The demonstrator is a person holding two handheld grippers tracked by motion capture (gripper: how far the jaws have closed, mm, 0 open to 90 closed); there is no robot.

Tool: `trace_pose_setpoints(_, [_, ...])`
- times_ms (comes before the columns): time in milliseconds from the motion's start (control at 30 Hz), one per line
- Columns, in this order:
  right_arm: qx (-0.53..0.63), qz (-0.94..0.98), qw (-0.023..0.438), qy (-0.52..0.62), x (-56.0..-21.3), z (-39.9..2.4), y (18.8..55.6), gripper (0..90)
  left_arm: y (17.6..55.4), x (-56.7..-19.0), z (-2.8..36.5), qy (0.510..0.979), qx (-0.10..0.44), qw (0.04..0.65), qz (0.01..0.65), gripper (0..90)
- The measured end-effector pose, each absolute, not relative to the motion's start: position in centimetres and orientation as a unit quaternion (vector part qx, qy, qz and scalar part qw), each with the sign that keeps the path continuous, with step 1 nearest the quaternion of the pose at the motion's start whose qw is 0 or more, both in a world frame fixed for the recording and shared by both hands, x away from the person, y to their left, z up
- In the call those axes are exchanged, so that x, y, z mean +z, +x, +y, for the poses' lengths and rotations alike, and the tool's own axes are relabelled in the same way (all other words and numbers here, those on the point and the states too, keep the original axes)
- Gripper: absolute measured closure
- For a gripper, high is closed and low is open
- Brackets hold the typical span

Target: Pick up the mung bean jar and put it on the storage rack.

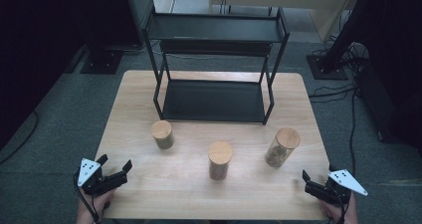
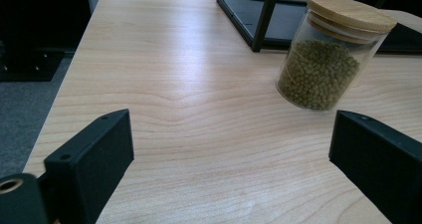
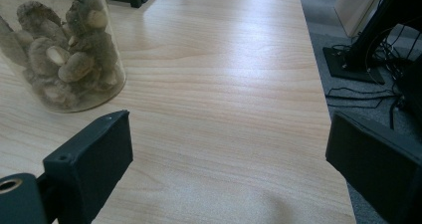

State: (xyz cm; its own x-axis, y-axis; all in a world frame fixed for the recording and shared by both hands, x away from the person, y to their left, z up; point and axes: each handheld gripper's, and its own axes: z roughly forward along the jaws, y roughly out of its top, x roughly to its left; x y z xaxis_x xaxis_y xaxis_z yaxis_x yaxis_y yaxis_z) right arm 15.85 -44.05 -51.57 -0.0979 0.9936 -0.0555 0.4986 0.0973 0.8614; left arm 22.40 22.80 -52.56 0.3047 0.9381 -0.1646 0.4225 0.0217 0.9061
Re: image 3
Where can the beige board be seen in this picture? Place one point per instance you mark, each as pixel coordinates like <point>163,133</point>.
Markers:
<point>358,5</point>

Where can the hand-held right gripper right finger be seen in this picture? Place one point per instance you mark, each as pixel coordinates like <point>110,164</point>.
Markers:
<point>381,164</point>

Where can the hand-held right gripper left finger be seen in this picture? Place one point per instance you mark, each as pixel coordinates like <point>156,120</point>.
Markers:
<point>89,157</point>

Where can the black floor stand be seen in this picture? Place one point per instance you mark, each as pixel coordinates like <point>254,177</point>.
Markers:
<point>358,61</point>

